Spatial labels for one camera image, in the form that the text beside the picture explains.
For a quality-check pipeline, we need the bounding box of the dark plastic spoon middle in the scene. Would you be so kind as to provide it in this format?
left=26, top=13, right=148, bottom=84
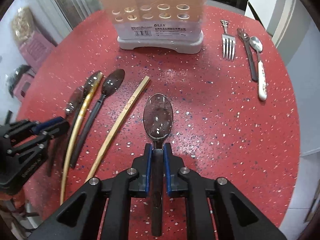
left=69, top=69, right=125, bottom=168

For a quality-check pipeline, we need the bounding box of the bag of nuts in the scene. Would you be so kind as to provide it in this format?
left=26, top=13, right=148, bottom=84
left=11, top=7, right=35, bottom=47

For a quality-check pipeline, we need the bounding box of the small dark spoon right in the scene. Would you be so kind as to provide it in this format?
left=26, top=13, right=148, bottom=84
left=237, top=28, right=258, bottom=82

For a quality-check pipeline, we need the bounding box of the large translucent dark spoon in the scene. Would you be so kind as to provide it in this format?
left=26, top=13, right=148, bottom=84
left=143, top=93, right=173, bottom=237

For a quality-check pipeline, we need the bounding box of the tan cutlery holder white base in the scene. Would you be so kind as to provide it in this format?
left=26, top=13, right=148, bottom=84
left=100, top=0, right=207, bottom=54

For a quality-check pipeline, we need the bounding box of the dark plastic spoon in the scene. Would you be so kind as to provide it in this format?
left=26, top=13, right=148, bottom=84
left=61, top=71, right=100, bottom=167
left=46, top=86, right=83, bottom=177
left=69, top=69, right=125, bottom=168

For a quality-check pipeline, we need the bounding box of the pink plastic stool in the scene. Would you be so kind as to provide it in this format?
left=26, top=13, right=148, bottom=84
left=13, top=31, right=55, bottom=102

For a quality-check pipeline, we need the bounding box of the golden yellow chopstick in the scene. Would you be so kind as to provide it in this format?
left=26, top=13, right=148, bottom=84
left=59, top=71, right=104, bottom=205

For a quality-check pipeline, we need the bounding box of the silver fork on table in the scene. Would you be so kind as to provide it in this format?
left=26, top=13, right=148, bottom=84
left=220, top=20, right=236, bottom=61

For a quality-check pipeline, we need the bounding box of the dark plastic spoon leftmost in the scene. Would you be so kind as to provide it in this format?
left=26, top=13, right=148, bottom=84
left=46, top=86, right=83, bottom=177

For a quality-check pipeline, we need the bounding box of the silver spoon ceramic handle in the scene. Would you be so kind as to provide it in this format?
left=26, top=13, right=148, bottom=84
left=249, top=36, right=267, bottom=101

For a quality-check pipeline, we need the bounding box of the black plastic bag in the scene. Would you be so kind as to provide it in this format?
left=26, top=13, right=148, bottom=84
left=6, top=64, right=31, bottom=98

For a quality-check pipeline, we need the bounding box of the square wooden chopstick on table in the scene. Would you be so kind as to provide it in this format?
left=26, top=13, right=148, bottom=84
left=85, top=76, right=150, bottom=182

